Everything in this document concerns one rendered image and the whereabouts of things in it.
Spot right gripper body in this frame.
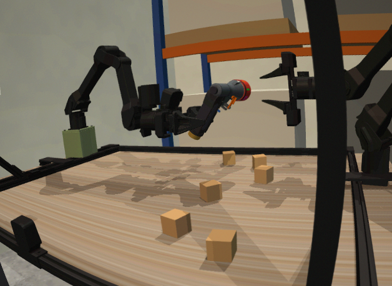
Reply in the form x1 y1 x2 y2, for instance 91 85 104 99
281 51 316 126

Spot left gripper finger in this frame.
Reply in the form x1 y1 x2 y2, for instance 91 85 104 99
190 107 198 118
172 111 205 136

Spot tan wooden cube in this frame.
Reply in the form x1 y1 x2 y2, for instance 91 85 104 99
222 150 236 165
199 180 222 202
252 154 267 168
206 229 237 262
160 209 192 239
254 165 273 184

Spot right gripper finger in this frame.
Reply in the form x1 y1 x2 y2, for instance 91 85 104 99
262 100 290 114
260 64 287 79

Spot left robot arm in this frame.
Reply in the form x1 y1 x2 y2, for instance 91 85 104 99
64 46 183 137

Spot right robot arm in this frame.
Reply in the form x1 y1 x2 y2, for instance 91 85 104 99
344 25 392 174

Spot black hose nozzle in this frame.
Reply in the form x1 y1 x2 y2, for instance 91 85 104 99
188 79 251 140

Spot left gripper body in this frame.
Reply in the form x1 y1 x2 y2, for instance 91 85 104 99
153 106 201 139

